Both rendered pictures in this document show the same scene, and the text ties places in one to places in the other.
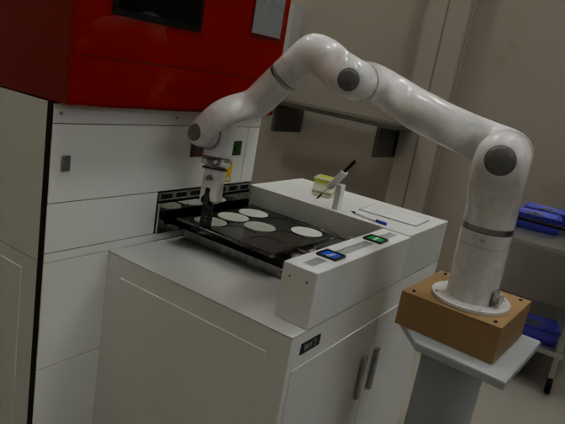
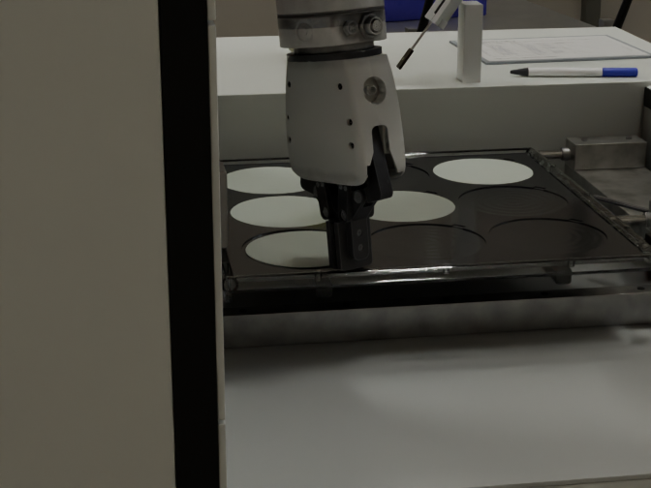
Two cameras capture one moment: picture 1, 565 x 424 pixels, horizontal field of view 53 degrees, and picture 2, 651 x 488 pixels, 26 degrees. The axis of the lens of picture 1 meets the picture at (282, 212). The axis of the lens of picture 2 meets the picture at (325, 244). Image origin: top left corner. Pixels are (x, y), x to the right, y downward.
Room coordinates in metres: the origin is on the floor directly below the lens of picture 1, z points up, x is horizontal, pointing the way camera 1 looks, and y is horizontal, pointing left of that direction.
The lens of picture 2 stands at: (0.80, 0.94, 1.27)
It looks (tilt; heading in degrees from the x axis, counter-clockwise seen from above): 18 degrees down; 319
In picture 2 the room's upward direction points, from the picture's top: straight up
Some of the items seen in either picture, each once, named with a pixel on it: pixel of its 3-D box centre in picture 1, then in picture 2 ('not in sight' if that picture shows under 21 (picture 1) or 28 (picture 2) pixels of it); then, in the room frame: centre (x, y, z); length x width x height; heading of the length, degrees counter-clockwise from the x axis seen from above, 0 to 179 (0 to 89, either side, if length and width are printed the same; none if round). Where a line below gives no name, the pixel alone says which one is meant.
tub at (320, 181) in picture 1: (324, 186); not in sight; (2.03, -0.14, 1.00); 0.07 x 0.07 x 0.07; 73
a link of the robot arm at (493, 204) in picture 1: (497, 182); not in sight; (1.30, -0.48, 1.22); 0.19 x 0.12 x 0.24; 157
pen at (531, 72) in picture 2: (368, 217); (573, 72); (1.78, -0.28, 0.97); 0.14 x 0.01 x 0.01; 48
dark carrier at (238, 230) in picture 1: (259, 227); (400, 208); (1.70, 0.06, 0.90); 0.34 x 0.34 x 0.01; 58
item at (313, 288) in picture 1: (350, 271); not in sight; (1.45, -0.21, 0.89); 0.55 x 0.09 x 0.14; 148
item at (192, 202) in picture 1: (206, 209); not in sight; (1.80, 0.25, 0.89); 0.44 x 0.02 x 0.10; 148
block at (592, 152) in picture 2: not in sight; (605, 151); (1.71, -0.26, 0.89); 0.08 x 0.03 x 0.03; 58
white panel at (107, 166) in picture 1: (168, 175); (163, 137); (1.66, 0.36, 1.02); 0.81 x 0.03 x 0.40; 148
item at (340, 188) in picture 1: (335, 188); (455, 19); (1.85, -0.16, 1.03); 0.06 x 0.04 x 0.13; 58
